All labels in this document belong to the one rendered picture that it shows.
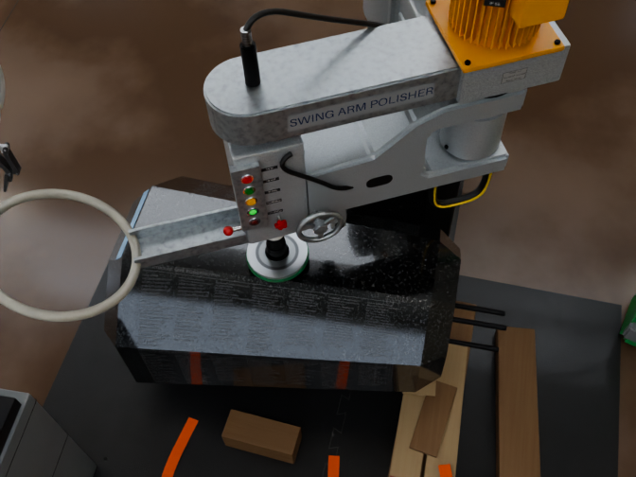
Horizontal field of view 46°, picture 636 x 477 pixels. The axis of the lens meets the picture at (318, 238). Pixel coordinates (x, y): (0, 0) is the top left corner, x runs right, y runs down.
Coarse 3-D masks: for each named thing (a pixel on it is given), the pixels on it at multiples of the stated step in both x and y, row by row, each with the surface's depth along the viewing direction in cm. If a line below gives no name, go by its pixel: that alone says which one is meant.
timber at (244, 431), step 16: (240, 416) 306; (256, 416) 306; (224, 432) 303; (240, 432) 303; (256, 432) 302; (272, 432) 302; (288, 432) 302; (240, 448) 308; (256, 448) 302; (272, 448) 299; (288, 448) 298
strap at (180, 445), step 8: (192, 424) 317; (184, 432) 315; (192, 432) 315; (184, 440) 313; (176, 448) 312; (184, 448) 312; (176, 456) 310; (328, 456) 308; (336, 456) 308; (168, 464) 308; (176, 464) 308; (328, 464) 306; (336, 464) 306; (448, 464) 285; (168, 472) 306; (328, 472) 304; (336, 472) 304; (440, 472) 283; (448, 472) 283
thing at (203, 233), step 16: (224, 208) 243; (160, 224) 239; (176, 224) 241; (192, 224) 244; (208, 224) 244; (224, 224) 244; (240, 224) 244; (336, 224) 241; (144, 240) 241; (160, 240) 241; (176, 240) 241; (192, 240) 241; (208, 240) 236; (224, 240) 236; (240, 240) 239; (144, 256) 233; (160, 256) 234; (176, 256) 236
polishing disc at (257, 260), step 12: (264, 240) 264; (288, 240) 263; (300, 240) 263; (252, 252) 261; (264, 252) 261; (300, 252) 261; (252, 264) 259; (264, 264) 258; (276, 264) 258; (288, 264) 258; (300, 264) 258; (264, 276) 256; (276, 276) 256; (288, 276) 256
